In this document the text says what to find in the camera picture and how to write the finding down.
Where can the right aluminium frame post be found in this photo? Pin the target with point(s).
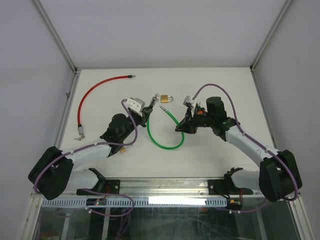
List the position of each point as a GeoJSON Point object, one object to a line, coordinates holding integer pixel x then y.
{"type": "Point", "coordinates": [278, 20]}

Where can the green cable lock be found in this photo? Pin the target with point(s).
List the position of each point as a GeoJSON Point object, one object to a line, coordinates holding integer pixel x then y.
{"type": "Point", "coordinates": [168, 148]}

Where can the red cable lock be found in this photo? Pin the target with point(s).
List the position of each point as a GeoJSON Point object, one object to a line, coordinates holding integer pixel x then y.
{"type": "Point", "coordinates": [79, 123]}

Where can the large brass padlock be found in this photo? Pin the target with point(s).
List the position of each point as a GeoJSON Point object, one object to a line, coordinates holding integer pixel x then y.
{"type": "Point", "coordinates": [166, 98]}

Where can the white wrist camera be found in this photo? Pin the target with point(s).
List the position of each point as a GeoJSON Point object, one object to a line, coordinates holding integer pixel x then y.
{"type": "Point", "coordinates": [135, 104]}
{"type": "Point", "coordinates": [189, 102]}

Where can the left aluminium frame post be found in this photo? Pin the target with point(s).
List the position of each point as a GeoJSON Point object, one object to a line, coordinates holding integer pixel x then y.
{"type": "Point", "coordinates": [54, 34]}

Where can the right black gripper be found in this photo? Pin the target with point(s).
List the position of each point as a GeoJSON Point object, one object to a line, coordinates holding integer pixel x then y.
{"type": "Point", "coordinates": [187, 127]}

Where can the right black mount plate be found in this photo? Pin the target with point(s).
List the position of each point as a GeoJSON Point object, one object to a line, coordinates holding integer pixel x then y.
{"type": "Point", "coordinates": [216, 187]}

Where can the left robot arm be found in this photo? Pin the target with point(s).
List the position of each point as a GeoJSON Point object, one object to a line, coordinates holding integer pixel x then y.
{"type": "Point", "coordinates": [57, 170]}

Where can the red lock keys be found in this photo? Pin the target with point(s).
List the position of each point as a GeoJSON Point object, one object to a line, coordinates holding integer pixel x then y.
{"type": "Point", "coordinates": [79, 138]}

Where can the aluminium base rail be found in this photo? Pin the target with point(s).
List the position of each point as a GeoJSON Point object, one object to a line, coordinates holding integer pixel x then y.
{"type": "Point", "coordinates": [162, 186]}

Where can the black mount plate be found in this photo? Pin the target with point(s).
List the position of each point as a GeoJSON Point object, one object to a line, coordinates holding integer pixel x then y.
{"type": "Point", "coordinates": [216, 187]}
{"type": "Point", "coordinates": [103, 186]}

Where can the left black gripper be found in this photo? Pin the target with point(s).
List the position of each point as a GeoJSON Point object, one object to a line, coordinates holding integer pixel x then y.
{"type": "Point", "coordinates": [143, 118]}

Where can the aluminium frame post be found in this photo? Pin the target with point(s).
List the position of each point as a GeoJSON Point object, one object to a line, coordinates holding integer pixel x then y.
{"type": "Point", "coordinates": [278, 20]}
{"type": "Point", "coordinates": [54, 34]}

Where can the black head key bunch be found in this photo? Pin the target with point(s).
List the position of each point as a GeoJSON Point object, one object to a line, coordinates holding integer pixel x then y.
{"type": "Point", "coordinates": [199, 108]}

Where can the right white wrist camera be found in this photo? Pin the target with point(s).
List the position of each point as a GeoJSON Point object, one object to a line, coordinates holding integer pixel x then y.
{"type": "Point", "coordinates": [189, 102]}

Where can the slotted cable duct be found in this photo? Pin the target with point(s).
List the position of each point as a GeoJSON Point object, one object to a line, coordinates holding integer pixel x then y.
{"type": "Point", "coordinates": [138, 202]}

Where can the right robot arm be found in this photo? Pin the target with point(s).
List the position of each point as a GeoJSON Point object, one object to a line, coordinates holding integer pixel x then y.
{"type": "Point", "coordinates": [278, 174]}

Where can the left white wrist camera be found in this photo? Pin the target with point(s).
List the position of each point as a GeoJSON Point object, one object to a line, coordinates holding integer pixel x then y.
{"type": "Point", "coordinates": [135, 104]}

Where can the left black mount plate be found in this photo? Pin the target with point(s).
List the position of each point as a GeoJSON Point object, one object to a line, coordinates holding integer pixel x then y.
{"type": "Point", "coordinates": [103, 186]}

